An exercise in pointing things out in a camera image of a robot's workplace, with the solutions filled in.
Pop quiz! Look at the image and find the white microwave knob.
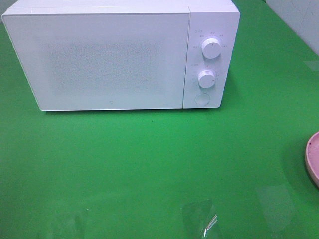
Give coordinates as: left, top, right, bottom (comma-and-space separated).
198, 70, 216, 89
201, 37, 222, 59

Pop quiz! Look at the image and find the white microwave door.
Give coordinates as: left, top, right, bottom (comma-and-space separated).
3, 13, 189, 111

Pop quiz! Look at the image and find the pink round plate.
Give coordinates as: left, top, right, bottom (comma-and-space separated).
305, 132, 319, 188

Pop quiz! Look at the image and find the white microwave oven body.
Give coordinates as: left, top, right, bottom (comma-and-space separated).
1, 0, 240, 109

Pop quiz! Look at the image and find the clear tape patch far right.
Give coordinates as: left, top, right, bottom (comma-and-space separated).
304, 60, 319, 71

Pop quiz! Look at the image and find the white panel at table edge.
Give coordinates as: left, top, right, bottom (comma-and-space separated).
266, 0, 319, 54

